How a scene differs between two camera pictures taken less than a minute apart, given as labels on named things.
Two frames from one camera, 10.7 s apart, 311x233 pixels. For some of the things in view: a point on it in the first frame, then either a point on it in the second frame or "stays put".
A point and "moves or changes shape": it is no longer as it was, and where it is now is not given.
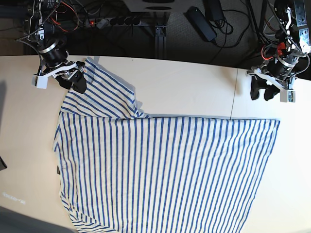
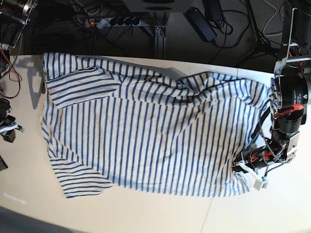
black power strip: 104,22 stays put
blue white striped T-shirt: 122,171 moves or changes shape
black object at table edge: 3,165 stays put
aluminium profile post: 160,41 stays put
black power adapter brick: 201,23 stays put
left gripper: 67,70 to 8,124
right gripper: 257,83 to 256,157
